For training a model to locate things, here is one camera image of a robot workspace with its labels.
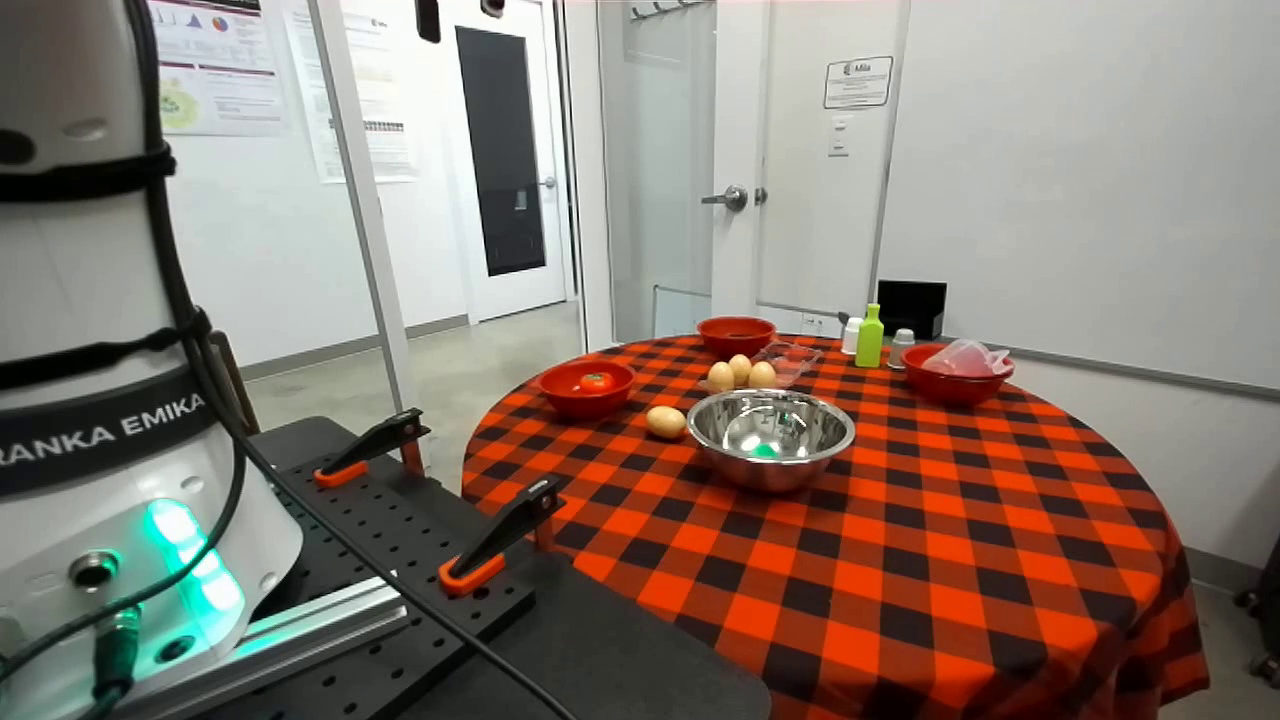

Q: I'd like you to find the red bowl with dark food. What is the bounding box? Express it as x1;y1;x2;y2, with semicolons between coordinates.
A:
694;312;778;359

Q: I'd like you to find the white door with dark window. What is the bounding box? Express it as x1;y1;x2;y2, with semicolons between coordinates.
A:
434;0;577;327

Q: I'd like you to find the colourful wall poster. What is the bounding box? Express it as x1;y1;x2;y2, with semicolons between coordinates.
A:
147;0;291;135

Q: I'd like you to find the aluminium profile rail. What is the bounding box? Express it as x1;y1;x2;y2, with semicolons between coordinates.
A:
131;573;416;699

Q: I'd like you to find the black wall tray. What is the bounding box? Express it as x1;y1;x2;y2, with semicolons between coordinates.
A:
876;275;951;342

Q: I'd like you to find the white door with frosted glass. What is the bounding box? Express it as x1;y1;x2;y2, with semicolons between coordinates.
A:
591;0;766;342

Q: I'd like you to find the stainless steel bowl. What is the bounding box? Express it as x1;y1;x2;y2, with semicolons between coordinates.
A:
684;383;860;500

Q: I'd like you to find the black orange clamp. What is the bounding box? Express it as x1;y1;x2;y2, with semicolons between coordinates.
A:
434;475;572;598
311;402;431;496

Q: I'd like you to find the clear glass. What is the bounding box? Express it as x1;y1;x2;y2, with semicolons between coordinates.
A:
764;337;832;392

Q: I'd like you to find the red black plaid tablecloth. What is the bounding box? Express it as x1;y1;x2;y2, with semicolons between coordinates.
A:
457;331;1216;720

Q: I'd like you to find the red bowl with plastic bag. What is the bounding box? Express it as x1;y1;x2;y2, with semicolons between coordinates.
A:
899;338;1019;411

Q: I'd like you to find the large wall whiteboard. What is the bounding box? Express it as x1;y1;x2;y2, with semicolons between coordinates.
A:
881;0;1280;397

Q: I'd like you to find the plain red bowl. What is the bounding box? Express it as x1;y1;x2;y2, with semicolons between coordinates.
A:
537;357;641;422

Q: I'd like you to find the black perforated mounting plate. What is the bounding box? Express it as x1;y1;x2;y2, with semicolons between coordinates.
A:
195;411;539;720

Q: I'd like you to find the green squeeze bottle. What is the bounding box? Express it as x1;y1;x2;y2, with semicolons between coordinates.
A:
852;299;888;370

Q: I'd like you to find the clear plastic bag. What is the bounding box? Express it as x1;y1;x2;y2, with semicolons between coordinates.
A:
914;337;1015;379

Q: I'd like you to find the white wall sign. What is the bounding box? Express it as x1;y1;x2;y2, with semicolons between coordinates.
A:
821;53;894;116

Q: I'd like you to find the white slanted pole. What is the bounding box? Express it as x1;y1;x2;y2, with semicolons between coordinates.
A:
307;0;420;416

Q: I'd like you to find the white text wall poster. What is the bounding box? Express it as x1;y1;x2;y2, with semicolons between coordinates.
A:
282;9;420;183

